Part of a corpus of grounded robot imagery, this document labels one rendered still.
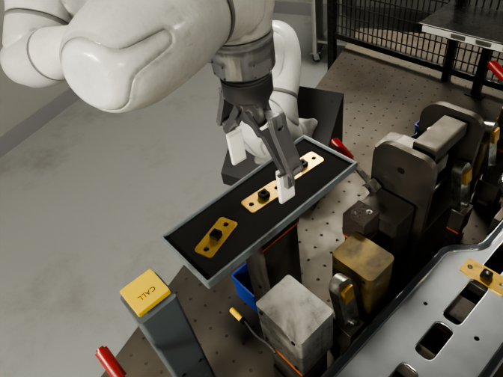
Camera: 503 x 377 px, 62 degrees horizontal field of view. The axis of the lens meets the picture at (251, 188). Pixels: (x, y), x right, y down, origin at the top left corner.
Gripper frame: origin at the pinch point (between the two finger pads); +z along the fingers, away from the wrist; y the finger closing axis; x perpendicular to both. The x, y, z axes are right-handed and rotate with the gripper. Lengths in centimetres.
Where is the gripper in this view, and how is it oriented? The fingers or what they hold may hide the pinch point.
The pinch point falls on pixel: (261, 174)
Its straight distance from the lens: 73.1
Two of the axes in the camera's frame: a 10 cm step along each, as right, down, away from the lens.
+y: 6.0, 5.0, -6.2
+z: 1.3, 7.1, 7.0
